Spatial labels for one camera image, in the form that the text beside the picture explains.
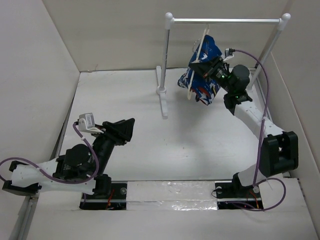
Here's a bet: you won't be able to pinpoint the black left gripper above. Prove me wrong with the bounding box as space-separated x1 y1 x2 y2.
91 118 135 177

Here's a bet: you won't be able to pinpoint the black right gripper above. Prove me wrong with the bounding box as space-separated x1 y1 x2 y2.
188 55 234 94

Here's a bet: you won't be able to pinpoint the blue patterned trousers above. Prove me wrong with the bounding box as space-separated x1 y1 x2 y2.
177 34 222 106

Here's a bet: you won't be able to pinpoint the cream clothes hanger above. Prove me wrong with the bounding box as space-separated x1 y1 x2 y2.
187 23 210 100

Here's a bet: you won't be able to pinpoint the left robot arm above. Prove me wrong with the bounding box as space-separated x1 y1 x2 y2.
1 115 135 199

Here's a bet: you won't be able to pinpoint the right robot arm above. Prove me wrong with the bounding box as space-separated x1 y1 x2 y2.
189 57 299 197

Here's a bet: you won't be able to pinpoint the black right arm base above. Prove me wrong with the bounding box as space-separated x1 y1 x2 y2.
211 181 264 210

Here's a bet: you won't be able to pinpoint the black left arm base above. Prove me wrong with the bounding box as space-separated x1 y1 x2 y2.
79 181 128 211

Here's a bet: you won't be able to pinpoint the white clothes rack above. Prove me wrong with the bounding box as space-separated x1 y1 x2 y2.
156 12 291 120

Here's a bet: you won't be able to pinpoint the silver tape strip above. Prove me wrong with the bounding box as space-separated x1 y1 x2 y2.
126 180 218 211

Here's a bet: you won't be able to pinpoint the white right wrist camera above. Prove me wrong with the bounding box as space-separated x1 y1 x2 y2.
223 48 236 62

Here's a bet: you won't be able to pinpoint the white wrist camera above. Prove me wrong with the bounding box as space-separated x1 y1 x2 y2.
78 112 100 134
223 48 236 62

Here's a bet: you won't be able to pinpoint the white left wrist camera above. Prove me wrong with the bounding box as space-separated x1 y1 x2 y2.
78 112 100 134

